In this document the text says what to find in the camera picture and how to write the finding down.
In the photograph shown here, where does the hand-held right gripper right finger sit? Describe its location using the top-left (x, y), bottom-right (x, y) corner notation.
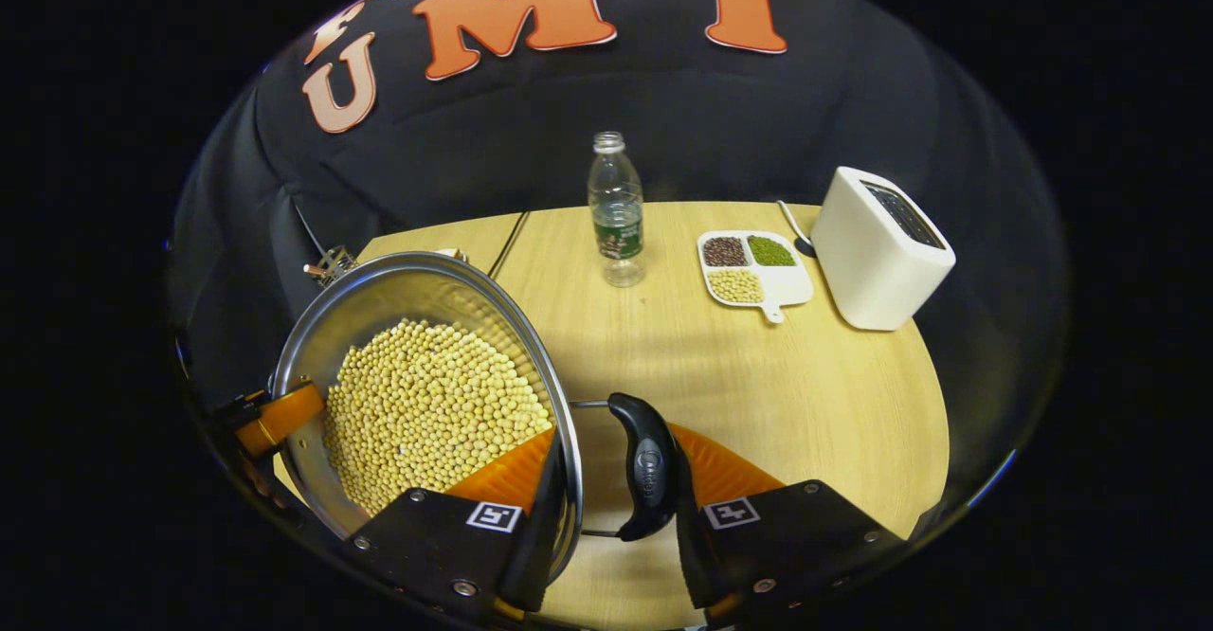
top-left (668, 421), bottom-right (913, 618)

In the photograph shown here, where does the pile of green mung beans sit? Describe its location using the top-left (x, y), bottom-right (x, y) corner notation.
top-left (748, 235), bottom-right (797, 268)

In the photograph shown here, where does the heap of yellow soybeans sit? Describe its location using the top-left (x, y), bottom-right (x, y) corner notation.
top-left (322, 318), bottom-right (553, 516)

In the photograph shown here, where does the black backdrop cloth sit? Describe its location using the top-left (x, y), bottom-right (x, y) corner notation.
top-left (171, 0), bottom-right (1067, 405)

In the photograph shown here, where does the white divided plate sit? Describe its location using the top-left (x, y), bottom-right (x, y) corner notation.
top-left (697, 229), bottom-right (816, 325)

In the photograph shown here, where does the white toaster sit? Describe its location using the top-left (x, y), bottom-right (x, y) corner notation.
top-left (811, 167), bottom-right (956, 333)

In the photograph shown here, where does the steel pot with black handle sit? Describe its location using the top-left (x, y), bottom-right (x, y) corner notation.
top-left (270, 250), bottom-right (679, 586)

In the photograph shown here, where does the clear plastic water bottle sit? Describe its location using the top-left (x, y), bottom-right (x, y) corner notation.
top-left (588, 131), bottom-right (647, 289)

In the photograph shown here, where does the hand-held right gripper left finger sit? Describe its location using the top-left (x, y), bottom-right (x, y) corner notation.
top-left (341, 425), bottom-right (570, 627)

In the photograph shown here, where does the small portion of soybeans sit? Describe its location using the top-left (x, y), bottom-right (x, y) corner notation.
top-left (707, 269), bottom-right (765, 305)

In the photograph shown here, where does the thin black cable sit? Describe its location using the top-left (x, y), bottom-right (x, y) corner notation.
top-left (486, 210), bottom-right (532, 279)

